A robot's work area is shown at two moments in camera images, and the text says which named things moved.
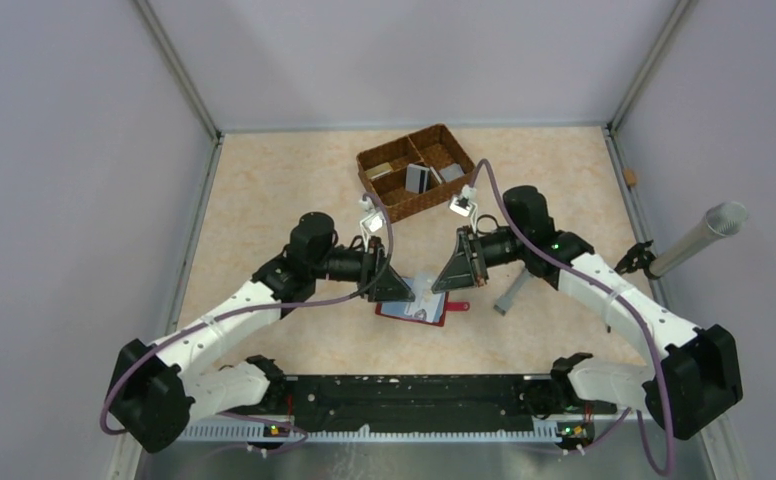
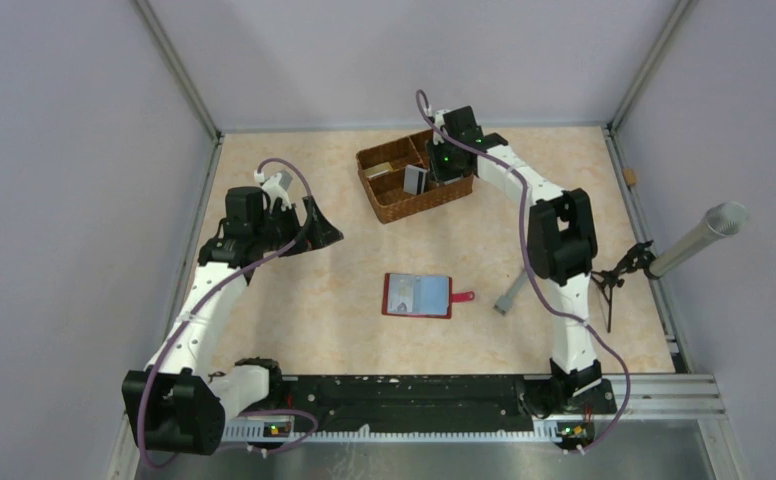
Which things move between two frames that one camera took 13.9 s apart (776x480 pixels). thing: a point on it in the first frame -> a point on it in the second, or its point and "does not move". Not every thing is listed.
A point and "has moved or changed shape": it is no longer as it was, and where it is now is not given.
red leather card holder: [398, 309] has moved or changed shape
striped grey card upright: [416, 179] does not move
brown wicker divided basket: [416, 172] does not move
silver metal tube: [720, 220] does not move
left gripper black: [379, 281] -> [318, 232]
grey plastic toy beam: [505, 301] does not move
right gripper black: [463, 269] -> [438, 174]
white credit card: [427, 305] has moved or changed shape
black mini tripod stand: [638, 257] does not move
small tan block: [630, 176] does not move
